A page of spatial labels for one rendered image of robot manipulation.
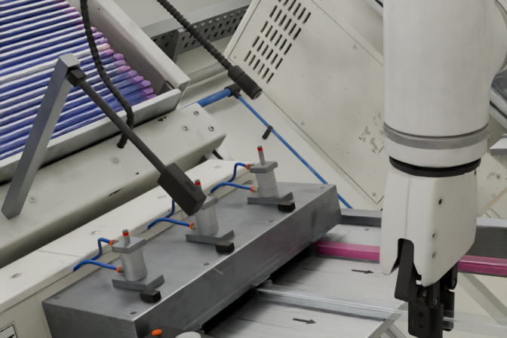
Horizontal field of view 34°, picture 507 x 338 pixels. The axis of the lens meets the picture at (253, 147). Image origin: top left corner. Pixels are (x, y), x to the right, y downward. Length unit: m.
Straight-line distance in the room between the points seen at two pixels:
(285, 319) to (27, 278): 0.26
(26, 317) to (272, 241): 0.26
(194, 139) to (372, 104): 0.82
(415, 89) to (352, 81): 1.26
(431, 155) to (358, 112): 1.26
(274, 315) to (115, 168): 0.32
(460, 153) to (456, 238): 0.09
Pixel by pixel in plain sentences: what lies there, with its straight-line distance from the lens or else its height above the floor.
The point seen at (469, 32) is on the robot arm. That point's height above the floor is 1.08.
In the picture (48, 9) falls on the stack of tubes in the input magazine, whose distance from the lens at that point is 1.19.
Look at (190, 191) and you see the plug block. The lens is 0.74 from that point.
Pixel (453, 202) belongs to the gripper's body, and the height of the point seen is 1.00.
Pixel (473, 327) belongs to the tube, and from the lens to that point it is 0.77.
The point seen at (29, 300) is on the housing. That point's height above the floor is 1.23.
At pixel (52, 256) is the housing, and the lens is 0.92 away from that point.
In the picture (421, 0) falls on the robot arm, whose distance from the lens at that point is 0.64.
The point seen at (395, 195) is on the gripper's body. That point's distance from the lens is 0.69.
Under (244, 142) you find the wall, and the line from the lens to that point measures 3.50.
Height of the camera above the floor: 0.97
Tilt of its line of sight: 15 degrees up
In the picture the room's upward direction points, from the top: 45 degrees counter-clockwise
